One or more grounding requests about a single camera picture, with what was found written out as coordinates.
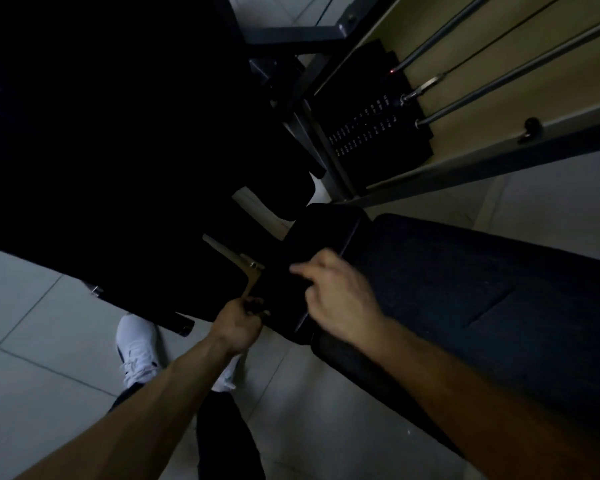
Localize person's right hand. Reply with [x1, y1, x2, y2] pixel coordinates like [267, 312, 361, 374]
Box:
[289, 248, 388, 348]

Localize person's left hand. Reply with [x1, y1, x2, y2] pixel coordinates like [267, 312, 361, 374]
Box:
[211, 296, 272, 356]

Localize person's right forearm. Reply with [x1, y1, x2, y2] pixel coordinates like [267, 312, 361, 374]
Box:
[365, 319, 600, 480]

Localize person's left forearm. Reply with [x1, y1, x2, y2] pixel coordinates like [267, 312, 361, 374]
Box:
[14, 335, 231, 480]

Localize white right shoe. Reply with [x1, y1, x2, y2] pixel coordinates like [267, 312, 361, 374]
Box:
[212, 355, 242, 393]

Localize white shoe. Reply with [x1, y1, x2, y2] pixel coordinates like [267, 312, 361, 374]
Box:
[212, 355, 242, 393]
[115, 314, 162, 390]

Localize white left shoe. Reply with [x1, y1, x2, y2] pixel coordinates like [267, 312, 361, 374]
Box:
[115, 314, 162, 390]

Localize black trousers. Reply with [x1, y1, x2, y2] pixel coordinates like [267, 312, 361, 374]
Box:
[109, 382, 267, 480]

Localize black weight stack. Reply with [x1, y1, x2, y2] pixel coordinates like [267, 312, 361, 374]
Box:
[311, 39, 435, 196]

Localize long black padded bench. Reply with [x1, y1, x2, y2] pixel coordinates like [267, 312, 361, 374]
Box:
[310, 213, 600, 458]

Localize large black machine pad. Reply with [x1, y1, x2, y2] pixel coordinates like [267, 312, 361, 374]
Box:
[0, 0, 327, 336]

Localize black round knob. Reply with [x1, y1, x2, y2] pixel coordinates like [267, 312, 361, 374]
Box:
[517, 117, 544, 145]

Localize steel guide rod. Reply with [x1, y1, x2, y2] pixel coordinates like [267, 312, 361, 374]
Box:
[390, 0, 496, 74]
[415, 14, 600, 129]

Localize beige metal adjustment bracket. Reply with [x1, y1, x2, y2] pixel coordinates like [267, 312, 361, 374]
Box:
[202, 233, 266, 298]

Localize grey metal machine frame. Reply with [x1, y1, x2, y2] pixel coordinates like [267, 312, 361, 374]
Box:
[230, 0, 600, 209]

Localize black cable with metal connector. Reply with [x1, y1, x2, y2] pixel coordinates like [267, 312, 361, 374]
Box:
[400, 0, 567, 106]

